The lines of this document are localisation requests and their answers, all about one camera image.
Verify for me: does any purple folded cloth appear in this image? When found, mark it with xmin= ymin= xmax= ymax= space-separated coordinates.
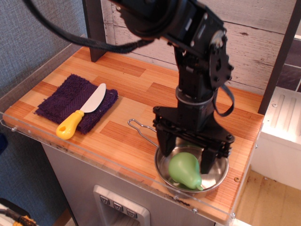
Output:
xmin=35 ymin=74 xmax=118 ymax=134

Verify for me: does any yellow handled toy knife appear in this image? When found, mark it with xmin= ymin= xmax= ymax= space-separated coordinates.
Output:
xmin=56 ymin=83 xmax=106 ymax=140

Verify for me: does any orange object at corner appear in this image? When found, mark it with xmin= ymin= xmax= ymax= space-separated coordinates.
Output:
xmin=0 ymin=209 xmax=37 ymax=226

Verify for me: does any green plastic toy pear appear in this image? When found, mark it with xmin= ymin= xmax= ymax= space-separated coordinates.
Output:
xmin=168 ymin=152 xmax=203 ymax=191

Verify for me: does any stainless steel pan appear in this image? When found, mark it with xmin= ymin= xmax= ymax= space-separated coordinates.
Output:
xmin=127 ymin=119 xmax=229 ymax=198

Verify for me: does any white toy sink unit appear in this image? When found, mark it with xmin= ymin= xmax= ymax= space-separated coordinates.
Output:
xmin=249 ymin=35 xmax=301 ymax=191

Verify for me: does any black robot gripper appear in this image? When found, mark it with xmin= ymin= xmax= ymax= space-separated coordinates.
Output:
xmin=153 ymin=98 xmax=234 ymax=174

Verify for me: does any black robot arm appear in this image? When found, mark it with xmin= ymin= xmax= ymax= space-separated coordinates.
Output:
xmin=115 ymin=0 xmax=234 ymax=174

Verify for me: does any clear acrylic guard rail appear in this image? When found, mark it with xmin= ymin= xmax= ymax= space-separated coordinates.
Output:
xmin=1 ymin=109 xmax=263 ymax=226

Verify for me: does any dark right frame post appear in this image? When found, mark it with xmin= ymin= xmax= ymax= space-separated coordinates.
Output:
xmin=258 ymin=0 xmax=301 ymax=115

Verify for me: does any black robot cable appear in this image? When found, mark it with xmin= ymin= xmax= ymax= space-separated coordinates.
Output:
xmin=22 ymin=0 xmax=235 ymax=117

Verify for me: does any grey toy fridge cabinet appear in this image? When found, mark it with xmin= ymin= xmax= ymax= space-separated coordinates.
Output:
xmin=43 ymin=145 xmax=215 ymax=226

